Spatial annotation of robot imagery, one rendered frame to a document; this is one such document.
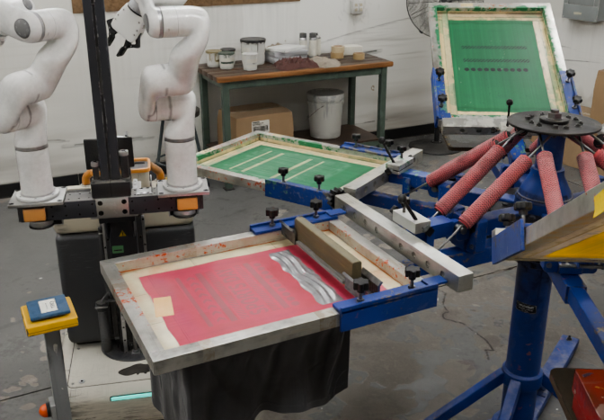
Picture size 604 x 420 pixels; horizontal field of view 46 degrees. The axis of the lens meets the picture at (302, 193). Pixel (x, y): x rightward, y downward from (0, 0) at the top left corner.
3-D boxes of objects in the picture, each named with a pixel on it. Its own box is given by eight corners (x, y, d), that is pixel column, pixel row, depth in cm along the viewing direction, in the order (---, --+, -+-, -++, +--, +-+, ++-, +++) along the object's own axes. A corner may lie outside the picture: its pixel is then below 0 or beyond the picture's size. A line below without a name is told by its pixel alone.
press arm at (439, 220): (407, 245, 220) (408, 230, 219) (396, 238, 225) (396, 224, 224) (452, 236, 228) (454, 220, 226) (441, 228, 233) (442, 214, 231)
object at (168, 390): (191, 493, 188) (182, 352, 173) (146, 398, 226) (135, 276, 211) (202, 489, 189) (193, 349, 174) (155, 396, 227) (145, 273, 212)
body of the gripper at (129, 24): (156, 16, 241) (139, 43, 245) (133, -3, 241) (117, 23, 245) (146, 18, 234) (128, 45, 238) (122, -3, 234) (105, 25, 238)
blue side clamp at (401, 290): (341, 332, 183) (341, 308, 181) (332, 323, 187) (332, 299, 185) (437, 306, 196) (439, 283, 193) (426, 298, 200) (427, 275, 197)
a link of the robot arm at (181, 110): (201, 140, 222) (199, 89, 216) (159, 145, 217) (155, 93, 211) (192, 132, 230) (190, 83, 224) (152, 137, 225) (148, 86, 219)
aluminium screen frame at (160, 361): (154, 376, 164) (153, 361, 162) (100, 272, 213) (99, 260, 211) (436, 300, 196) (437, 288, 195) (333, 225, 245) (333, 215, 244)
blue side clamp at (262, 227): (255, 249, 230) (255, 229, 227) (250, 244, 234) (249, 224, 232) (337, 233, 242) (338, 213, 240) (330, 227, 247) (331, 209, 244)
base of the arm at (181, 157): (162, 177, 236) (158, 131, 231) (200, 174, 239) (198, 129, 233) (163, 193, 222) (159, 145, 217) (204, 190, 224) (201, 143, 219)
